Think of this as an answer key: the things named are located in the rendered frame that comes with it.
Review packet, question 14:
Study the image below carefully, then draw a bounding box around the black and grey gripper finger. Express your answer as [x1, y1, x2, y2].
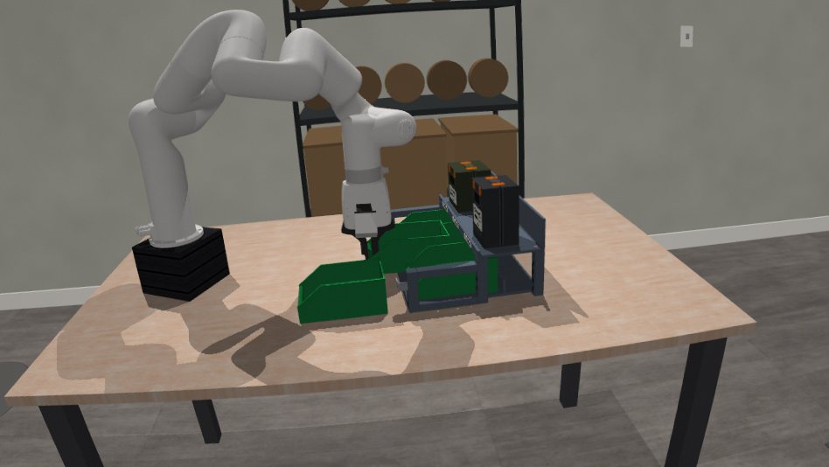
[341, 222, 369, 260]
[371, 220, 395, 255]

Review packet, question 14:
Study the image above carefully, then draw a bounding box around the green bin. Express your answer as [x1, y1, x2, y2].
[401, 209, 466, 244]
[406, 241, 498, 300]
[367, 220, 449, 274]
[297, 258, 388, 324]

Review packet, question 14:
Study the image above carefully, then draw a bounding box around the dark grey metal shelf rack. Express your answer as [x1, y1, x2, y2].
[391, 194, 546, 313]

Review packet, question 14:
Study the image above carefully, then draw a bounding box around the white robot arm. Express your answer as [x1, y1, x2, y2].
[129, 10, 416, 248]

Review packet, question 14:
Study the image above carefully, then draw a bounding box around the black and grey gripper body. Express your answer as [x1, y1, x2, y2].
[342, 178, 392, 230]

